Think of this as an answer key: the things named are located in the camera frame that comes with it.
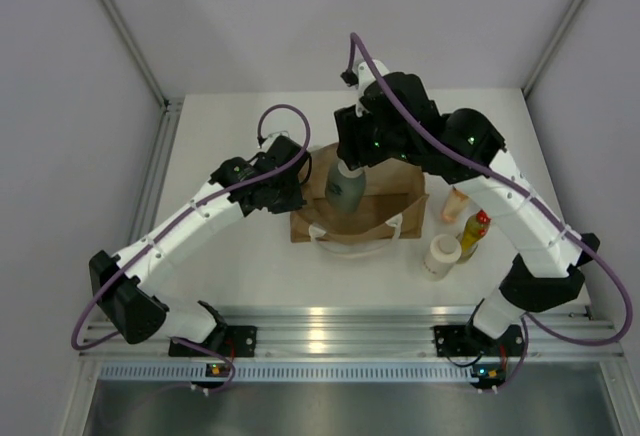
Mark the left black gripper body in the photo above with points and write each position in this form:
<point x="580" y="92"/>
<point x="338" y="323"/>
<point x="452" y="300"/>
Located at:
<point x="288" y="197"/>

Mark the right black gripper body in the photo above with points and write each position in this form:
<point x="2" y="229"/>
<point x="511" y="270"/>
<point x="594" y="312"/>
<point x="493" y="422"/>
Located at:
<point x="365" y="144"/>

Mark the brown canvas tote bag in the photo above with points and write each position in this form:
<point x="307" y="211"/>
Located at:
<point x="392" y="208"/>

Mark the orange bottle pink cap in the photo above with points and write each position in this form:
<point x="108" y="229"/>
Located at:
<point x="455" y="203"/>

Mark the round white jar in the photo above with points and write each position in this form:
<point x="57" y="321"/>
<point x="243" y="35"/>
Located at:
<point x="442" y="254"/>

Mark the yellow bottle red cap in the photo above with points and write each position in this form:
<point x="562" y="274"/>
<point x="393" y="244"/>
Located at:
<point x="474" y="231"/>

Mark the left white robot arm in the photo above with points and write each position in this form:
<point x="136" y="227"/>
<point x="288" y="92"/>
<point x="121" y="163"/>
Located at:
<point x="131" y="285"/>

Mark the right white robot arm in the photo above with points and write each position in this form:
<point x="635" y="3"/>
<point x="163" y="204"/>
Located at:
<point x="471" y="155"/>

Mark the left aluminium frame post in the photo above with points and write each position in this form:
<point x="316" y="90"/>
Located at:
<point x="132" y="48"/>

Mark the aluminium frame post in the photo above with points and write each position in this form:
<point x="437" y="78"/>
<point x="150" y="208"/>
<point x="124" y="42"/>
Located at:
<point x="553" y="45"/>
<point x="132" y="48"/>

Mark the aluminium mounting rail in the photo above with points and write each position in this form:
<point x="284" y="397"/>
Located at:
<point x="403" y="333"/>

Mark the slotted grey cable duct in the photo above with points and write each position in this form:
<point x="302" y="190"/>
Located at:
<point x="202" y="372"/>

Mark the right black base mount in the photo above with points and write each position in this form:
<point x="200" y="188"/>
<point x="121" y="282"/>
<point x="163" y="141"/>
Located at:
<point x="466" y="341"/>

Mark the right aluminium frame post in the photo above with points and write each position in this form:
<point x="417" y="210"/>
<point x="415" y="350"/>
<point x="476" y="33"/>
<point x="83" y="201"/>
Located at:
<point x="553" y="45"/>

